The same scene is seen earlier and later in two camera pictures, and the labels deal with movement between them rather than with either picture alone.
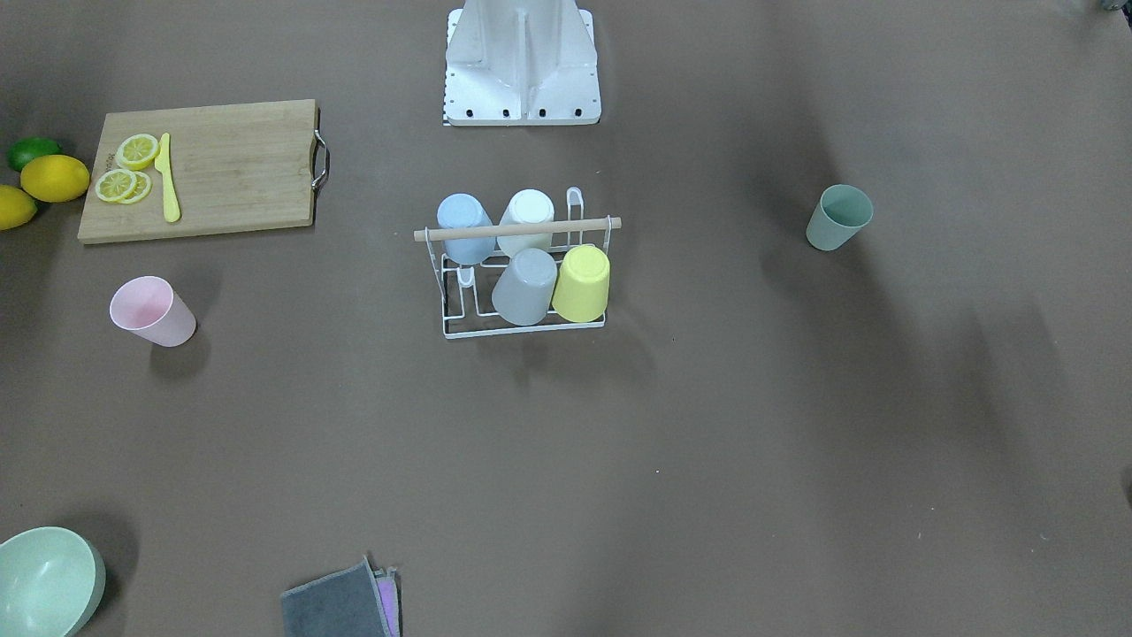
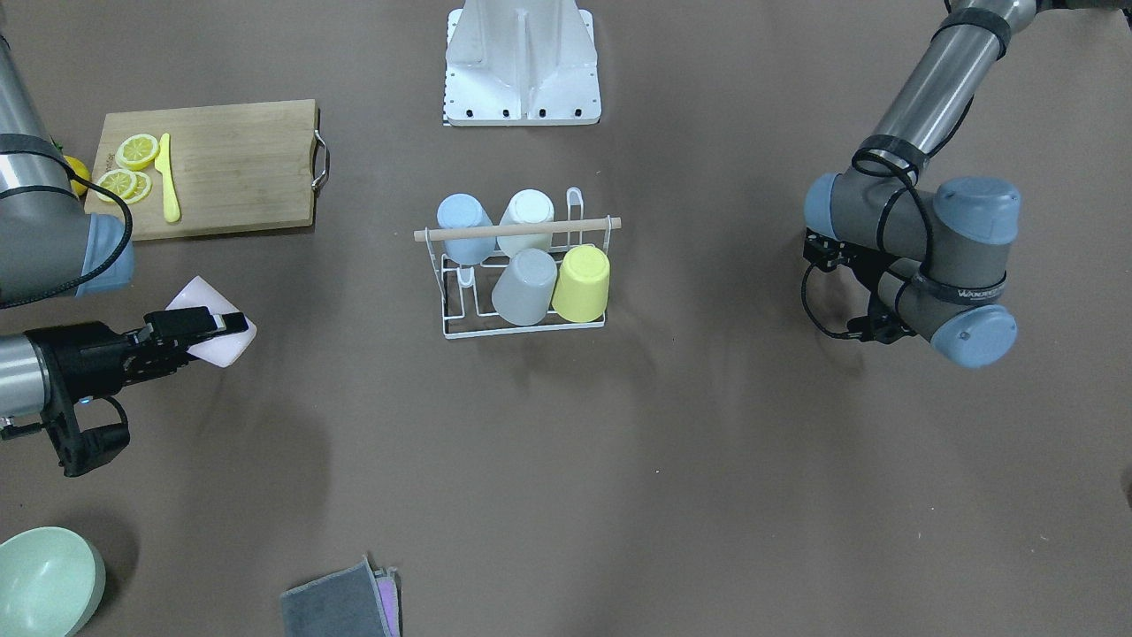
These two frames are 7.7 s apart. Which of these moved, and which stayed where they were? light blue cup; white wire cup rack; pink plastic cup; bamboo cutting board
Moved: pink plastic cup
Stayed: white wire cup rack; bamboo cutting board; light blue cup
